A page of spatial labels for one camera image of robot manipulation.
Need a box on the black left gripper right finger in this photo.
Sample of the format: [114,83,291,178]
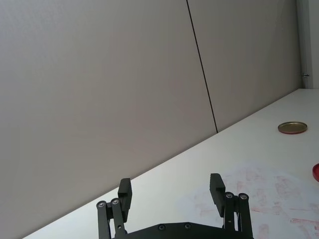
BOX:
[209,173,254,239]

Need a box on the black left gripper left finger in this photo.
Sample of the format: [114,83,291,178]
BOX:
[96,177,133,239]

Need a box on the round gold metal lid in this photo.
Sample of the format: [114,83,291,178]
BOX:
[278,121,308,135]

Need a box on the pale grey window frame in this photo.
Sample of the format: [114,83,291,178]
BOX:
[296,0,319,89]

